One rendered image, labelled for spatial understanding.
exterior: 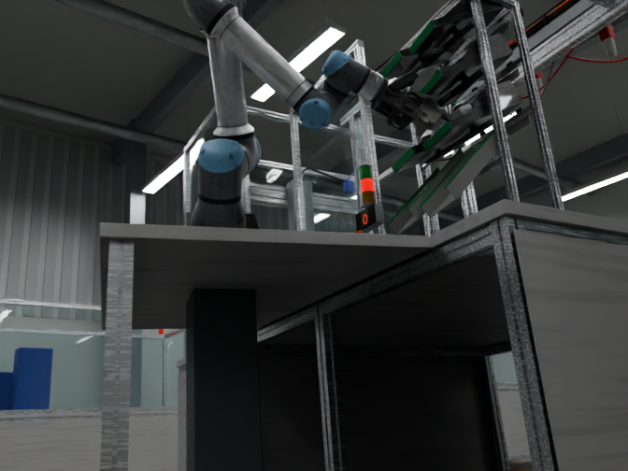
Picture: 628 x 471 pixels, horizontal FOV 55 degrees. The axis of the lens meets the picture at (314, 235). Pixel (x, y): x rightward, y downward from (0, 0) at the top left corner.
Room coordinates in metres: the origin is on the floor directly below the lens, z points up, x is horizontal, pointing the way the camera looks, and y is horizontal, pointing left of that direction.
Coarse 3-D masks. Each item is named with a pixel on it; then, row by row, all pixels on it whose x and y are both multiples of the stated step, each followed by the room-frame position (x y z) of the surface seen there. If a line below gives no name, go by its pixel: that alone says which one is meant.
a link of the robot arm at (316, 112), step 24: (192, 0) 1.18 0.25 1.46; (216, 0) 1.17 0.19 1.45; (216, 24) 1.19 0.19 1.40; (240, 24) 1.21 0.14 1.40; (240, 48) 1.23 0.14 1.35; (264, 48) 1.23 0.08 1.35; (264, 72) 1.26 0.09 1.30; (288, 72) 1.26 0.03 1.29; (288, 96) 1.29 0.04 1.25; (312, 96) 1.29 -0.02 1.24; (312, 120) 1.30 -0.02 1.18
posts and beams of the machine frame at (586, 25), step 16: (592, 0) 2.03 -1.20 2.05; (608, 0) 2.04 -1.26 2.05; (624, 0) 2.02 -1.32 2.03; (592, 16) 2.14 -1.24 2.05; (608, 16) 2.08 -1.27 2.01; (560, 32) 2.28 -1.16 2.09; (576, 32) 2.21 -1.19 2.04; (592, 32) 2.18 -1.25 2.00; (544, 48) 2.36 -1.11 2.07; (560, 48) 2.29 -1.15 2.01; (544, 64) 2.40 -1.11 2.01; (464, 144) 2.95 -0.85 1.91
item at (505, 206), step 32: (480, 224) 1.15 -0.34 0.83; (576, 224) 1.20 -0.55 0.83; (608, 224) 1.25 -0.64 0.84; (416, 256) 1.34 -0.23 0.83; (480, 256) 1.38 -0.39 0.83; (416, 288) 1.66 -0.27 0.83; (448, 288) 1.69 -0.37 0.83; (480, 288) 1.72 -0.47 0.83; (352, 320) 2.06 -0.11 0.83; (384, 320) 2.10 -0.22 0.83; (416, 320) 2.15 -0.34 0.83; (448, 320) 2.19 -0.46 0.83; (480, 320) 2.25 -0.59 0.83
